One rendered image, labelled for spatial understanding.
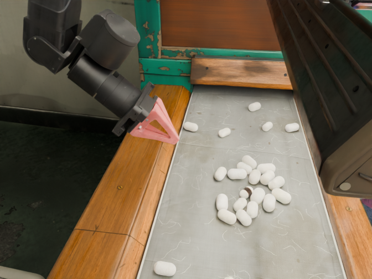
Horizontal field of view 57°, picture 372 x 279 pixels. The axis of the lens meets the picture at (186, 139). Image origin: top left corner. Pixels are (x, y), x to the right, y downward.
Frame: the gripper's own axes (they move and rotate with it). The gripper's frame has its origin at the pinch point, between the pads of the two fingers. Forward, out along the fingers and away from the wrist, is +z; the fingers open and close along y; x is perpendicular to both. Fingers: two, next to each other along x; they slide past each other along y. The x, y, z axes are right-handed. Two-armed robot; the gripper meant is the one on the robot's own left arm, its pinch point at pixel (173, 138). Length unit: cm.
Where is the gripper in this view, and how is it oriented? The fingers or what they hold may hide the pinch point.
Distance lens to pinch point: 58.6
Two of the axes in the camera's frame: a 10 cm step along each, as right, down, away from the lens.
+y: 1.4, -5.2, 8.4
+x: -6.4, 6.0, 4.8
